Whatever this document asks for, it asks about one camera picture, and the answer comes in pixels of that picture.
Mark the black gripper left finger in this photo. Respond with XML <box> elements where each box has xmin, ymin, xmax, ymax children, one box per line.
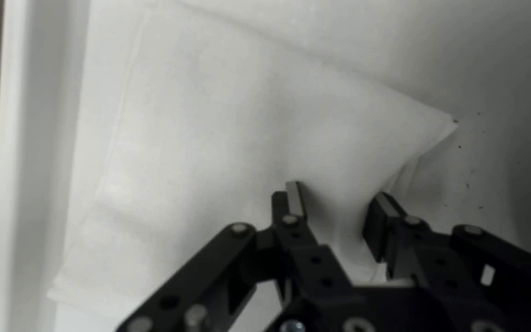
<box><xmin>117</xmin><ymin>182</ymin><xmax>353</xmax><ymax>332</ymax></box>

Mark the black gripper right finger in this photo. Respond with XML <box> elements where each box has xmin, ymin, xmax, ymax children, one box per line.
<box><xmin>362</xmin><ymin>193</ymin><xmax>531</xmax><ymax>332</ymax></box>

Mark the white towel with red stripes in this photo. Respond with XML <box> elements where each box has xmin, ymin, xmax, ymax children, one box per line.
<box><xmin>50</xmin><ymin>0</ymin><xmax>456</xmax><ymax>318</ymax></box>

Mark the white plastic tray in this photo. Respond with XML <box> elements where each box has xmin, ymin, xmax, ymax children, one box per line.
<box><xmin>0</xmin><ymin>0</ymin><xmax>531</xmax><ymax>332</ymax></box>

